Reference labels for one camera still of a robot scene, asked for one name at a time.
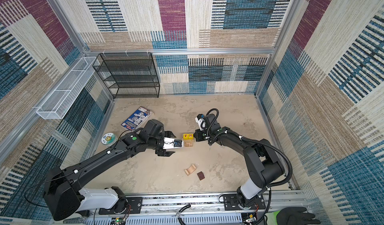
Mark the black and green gloved hand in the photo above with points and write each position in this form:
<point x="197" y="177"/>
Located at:
<point x="291" y="216"/>

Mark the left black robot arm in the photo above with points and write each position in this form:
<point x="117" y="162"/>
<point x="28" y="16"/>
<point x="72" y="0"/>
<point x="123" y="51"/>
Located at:
<point x="64" y="191"/>

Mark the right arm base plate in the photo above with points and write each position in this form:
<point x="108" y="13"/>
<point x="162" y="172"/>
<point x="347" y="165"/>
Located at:
<point x="234" y="202"/>

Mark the white wire mesh basket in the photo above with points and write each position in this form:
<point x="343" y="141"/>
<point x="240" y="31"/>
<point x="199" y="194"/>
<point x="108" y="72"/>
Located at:
<point x="58" y="103"/>

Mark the plain wood block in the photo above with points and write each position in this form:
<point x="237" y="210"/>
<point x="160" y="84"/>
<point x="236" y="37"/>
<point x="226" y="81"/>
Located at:
<point x="189" y="141"/>

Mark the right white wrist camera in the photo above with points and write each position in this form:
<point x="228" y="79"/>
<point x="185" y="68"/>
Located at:
<point x="200" y="119"/>

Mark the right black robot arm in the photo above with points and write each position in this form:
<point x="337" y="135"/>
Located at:
<point x="267" y="166"/>

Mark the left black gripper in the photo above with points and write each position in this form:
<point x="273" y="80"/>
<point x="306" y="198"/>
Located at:
<point x="163" y="152"/>

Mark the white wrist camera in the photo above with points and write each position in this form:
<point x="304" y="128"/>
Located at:
<point x="200" y="119"/>
<point x="171" y="143"/>

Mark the black wire mesh shelf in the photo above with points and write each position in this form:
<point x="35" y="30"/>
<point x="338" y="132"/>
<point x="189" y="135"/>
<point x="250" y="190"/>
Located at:
<point x="128" y="75"/>

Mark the wood arch block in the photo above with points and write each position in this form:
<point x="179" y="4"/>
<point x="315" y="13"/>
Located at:
<point x="190" y="169"/>

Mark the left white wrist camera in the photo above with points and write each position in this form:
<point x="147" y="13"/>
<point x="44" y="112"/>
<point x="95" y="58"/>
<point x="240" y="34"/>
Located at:
<point x="171" y="143"/>

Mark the blue paperback comic book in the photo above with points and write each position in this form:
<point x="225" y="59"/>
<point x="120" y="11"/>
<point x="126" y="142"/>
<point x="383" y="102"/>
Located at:
<point x="137" y="119"/>

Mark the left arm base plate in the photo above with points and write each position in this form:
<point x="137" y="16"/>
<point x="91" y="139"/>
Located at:
<point x="133" y="205"/>

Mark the dark red triangular block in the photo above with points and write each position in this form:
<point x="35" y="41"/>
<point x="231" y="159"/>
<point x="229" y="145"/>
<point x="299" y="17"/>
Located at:
<point x="201" y="175"/>

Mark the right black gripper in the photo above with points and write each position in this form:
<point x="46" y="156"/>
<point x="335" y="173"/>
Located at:
<point x="197" y="135"/>

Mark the round tin can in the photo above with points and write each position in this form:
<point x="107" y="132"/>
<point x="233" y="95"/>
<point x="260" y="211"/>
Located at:
<point x="108" y="139"/>

